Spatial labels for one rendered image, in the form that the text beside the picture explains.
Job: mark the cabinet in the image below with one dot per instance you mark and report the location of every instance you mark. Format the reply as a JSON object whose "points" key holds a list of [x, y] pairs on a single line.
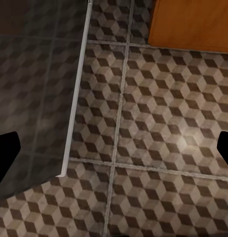
{"points": [[189, 24]]}

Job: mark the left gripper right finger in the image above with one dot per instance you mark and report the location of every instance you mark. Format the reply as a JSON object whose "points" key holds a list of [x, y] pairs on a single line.
{"points": [[222, 145]]}

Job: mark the shower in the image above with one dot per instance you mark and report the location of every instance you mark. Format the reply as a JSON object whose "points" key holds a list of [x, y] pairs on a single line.
{"points": [[76, 92]]}

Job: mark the door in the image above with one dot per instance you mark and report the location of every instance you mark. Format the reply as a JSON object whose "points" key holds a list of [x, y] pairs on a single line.
{"points": [[40, 45], [28, 188]]}

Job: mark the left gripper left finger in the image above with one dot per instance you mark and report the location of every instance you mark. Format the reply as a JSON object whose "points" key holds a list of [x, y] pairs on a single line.
{"points": [[9, 149]]}

